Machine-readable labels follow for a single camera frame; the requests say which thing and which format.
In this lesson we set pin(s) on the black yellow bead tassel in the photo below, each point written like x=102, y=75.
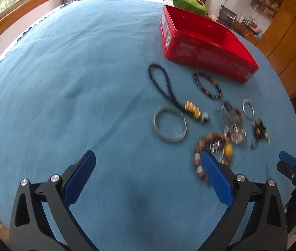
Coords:
x=259, y=132

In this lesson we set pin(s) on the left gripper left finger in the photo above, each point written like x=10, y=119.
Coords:
x=30, y=229

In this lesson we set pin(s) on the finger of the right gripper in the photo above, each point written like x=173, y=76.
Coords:
x=286, y=157
x=287, y=170

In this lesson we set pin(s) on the green avocado plush toy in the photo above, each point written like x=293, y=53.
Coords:
x=194, y=6

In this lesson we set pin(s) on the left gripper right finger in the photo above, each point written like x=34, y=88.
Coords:
x=267, y=226

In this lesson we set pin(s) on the wooden desk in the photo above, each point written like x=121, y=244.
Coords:
x=246, y=32

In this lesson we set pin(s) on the blue bed blanket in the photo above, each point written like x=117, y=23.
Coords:
x=78, y=81

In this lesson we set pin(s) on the black office chair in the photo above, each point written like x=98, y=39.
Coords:
x=226, y=17

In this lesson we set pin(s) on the black cord gold charm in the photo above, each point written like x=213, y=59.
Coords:
x=188, y=107

